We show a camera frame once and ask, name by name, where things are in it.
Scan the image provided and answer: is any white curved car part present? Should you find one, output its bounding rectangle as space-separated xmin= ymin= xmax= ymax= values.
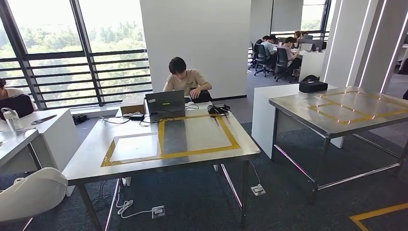
xmin=0 ymin=167 xmax=69 ymax=224

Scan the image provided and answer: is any steel workbench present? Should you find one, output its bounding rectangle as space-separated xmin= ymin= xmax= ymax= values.
xmin=62 ymin=106 xmax=262 ymax=231

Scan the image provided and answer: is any dark flat metal part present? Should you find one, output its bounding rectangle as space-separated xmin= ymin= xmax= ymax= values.
xmin=30 ymin=114 xmax=58 ymax=126

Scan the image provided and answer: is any white desk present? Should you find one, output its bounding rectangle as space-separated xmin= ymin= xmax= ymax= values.
xmin=118 ymin=95 xmax=214 ymax=112
xmin=298 ymin=50 xmax=326 ymax=83
xmin=0 ymin=108 xmax=81 ymax=197
xmin=251 ymin=83 xmax=345 ymax=159

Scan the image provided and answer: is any black antenna device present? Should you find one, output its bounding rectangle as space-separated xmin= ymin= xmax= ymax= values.
xmin=207 ymin=103 xmax=232 ymax=127

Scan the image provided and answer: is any black bag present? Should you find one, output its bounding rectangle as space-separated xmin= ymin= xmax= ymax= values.
xmin=0 ymin=93 xmax=35 ymax=121
xmin=191 ymin=89 xmax=213 ymax=104

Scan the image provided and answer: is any grey laptop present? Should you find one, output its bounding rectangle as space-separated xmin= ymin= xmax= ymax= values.
xmin=144 ymin=90 xmax=187 ymax=117

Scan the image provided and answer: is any cardboard box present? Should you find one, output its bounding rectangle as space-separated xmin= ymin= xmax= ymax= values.
xmin=120 ymin=98 xmax=147 ymax=116

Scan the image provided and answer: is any black office chair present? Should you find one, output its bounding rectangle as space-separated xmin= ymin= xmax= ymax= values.
xmin=274 ymin=47 xmax=297 ymax=84
xmin=253 ymin=43 xmax=272 ymax=78

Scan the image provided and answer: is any floor socket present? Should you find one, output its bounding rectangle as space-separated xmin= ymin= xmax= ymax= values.
xmin=250 ymin=184 xmax=267 ymax=197
xmin=152 ymin=205 xmax=166 ymax=220

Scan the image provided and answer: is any black window railing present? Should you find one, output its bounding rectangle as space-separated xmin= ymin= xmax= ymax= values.
xmin=0 ymin=0 xmax=153 ymax=111

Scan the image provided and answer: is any black carrying case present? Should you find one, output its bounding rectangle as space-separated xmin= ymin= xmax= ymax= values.
xmin=298 ymin=80 xmax=329 ymax=94

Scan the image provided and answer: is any black gear pile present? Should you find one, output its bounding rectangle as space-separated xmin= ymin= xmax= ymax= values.
xmin=72 ymin=114 xmax=90 ymax=126

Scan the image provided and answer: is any clear water bottle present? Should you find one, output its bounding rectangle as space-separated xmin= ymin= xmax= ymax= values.
xmin=0 ymin=107 xmax=24 ymax=132

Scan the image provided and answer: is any black power cable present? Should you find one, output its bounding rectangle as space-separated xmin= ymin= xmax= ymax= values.
xmin=139 ymin=103 xmax=201 ymax=128
xmin=101 ymin=115 xmax=131 ymax=125

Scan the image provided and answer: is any white floor cable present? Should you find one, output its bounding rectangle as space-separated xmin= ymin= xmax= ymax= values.
xmin=115 ymin=178 xmax=154 ymax=219

